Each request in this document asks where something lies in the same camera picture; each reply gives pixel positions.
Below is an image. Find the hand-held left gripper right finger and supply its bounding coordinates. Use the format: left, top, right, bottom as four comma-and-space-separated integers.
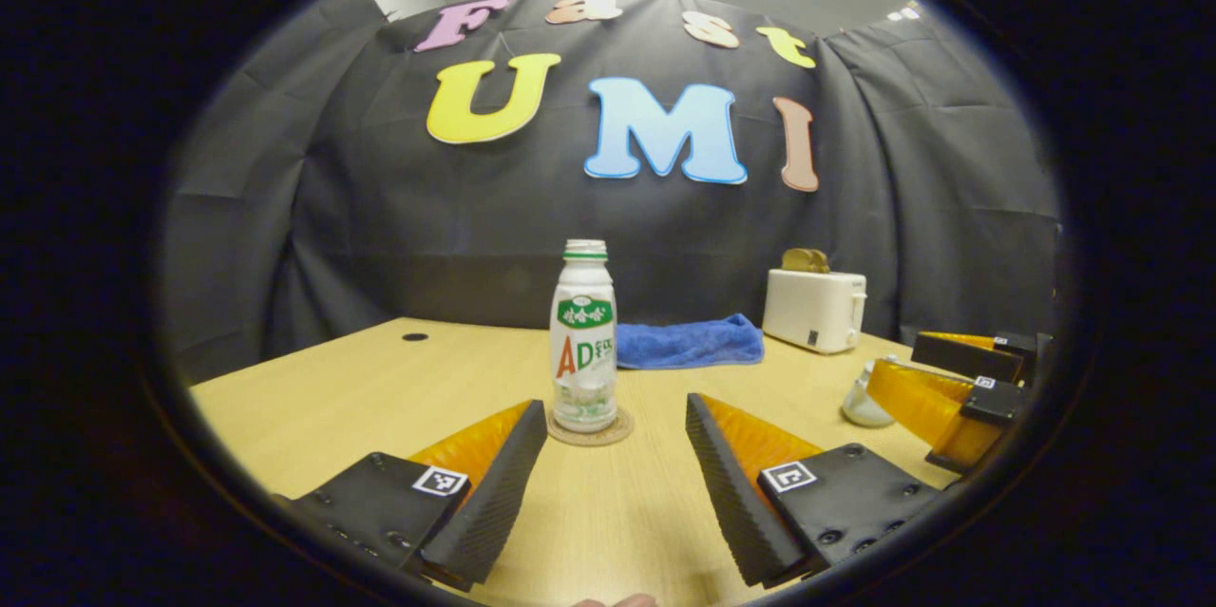
684, 393, 951, 589

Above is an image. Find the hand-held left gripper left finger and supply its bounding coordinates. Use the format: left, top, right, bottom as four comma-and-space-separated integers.
271, 400, 550, 592

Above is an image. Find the white blue patterned teacup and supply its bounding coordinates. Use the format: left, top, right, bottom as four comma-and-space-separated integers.
841, 358, 899, 427

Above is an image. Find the round cork coaster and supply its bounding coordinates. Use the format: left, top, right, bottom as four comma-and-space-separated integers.
546, 406, 635, 447

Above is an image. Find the white green label water bottle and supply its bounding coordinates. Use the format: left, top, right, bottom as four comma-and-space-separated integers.
549, 239, 618, 434

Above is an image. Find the blue towel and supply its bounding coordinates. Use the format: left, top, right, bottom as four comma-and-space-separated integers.
616, 313, 766, 370

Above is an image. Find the white toaster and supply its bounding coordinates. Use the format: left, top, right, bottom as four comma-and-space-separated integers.
762, 267, 868, 355

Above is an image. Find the black backdrop cloth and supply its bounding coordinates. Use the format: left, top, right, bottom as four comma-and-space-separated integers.
157, 0, 1063, 385

